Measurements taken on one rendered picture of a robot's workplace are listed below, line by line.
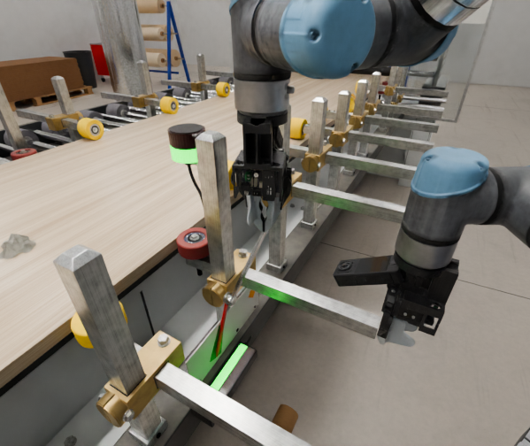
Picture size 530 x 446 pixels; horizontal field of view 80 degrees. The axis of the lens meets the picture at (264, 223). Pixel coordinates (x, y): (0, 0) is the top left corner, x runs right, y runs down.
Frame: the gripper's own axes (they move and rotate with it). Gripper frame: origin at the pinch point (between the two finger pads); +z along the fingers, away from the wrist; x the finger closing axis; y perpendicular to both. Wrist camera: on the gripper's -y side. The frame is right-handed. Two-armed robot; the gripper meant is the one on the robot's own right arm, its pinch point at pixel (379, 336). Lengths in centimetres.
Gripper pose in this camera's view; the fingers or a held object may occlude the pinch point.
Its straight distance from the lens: 65.2
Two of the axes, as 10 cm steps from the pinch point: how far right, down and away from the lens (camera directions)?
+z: 0.0, 8.4, 5.5
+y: 8.8, 2.6, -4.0
